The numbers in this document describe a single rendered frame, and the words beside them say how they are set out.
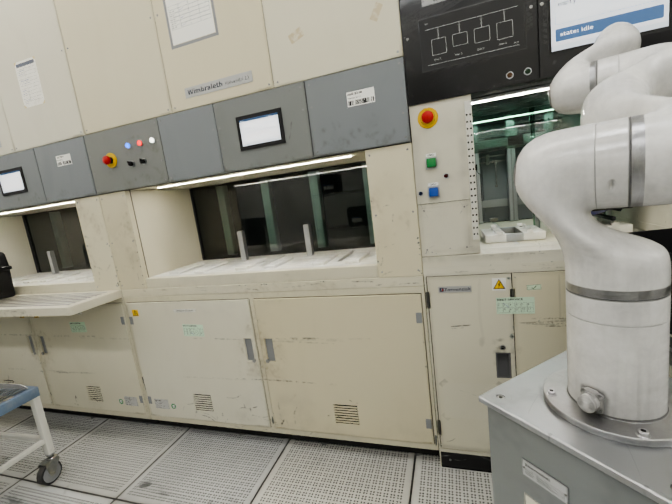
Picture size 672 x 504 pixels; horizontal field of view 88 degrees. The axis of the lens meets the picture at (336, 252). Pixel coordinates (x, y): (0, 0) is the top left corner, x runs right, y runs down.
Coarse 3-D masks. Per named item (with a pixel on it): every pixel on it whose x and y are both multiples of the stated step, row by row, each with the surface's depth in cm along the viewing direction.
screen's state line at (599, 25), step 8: (648, 8) 96; (656, 8) 95; (616, 16) 98; (624, 16) 97; (632, 16) 97; (640, 16) 96; (648, 16) 96; (656, 16) 95; (584, 24) 100; (592, 24) 100; (600, 24) 99; (608, 24) 99; (560, 32) 102; (568, 32) 102; (576, 32) 101; (584, 32) 101; (592, 32) 100; (560, 40) 103
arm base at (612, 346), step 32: (576, 320) 51; (608, 320) 47; (640, 320) 46; (576, 352) 52; (608, 352) 48; (640, 352) 46; (544, 384) 59; (576, 384) 53; (608, 384) 49; (640, 384) 47; (576, 416) 51; (608, 416) 50; (640, 416) 48
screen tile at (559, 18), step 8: (592, 0) 99; (600, 0) 98; (560, 8) 101; (568, 8) 101; (576, 8) 100; (584, 8) 100; (592, 8) 99; (600, 8) 99; (560, 16) 102; (568, 16) 101; (576, 16) 101; (584, 16) 100
